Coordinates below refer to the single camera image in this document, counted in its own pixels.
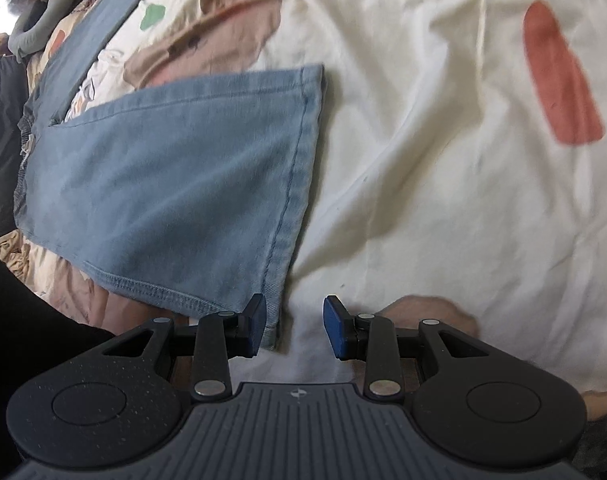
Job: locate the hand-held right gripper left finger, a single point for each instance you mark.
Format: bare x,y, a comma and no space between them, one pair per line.
257,325

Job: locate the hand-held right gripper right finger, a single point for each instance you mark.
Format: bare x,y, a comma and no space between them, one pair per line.
333,327

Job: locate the light blue denim pants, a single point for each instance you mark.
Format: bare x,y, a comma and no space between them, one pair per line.
158,185

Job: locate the cream printed bed sheet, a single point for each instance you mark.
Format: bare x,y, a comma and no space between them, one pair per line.
433,185

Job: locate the beige ruffled cloth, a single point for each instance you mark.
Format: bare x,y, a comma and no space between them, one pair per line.
43,280

